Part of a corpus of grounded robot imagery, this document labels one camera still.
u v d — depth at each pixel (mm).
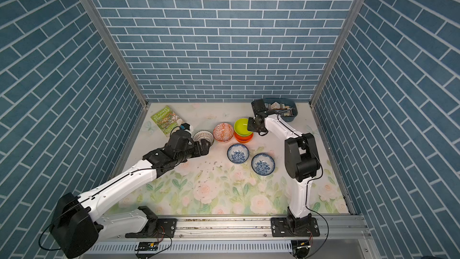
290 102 1155
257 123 743
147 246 721
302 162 525
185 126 722
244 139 982
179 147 611
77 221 380
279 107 1153
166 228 733
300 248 705
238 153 959
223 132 1019
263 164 912
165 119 1083
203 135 990
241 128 1016
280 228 725
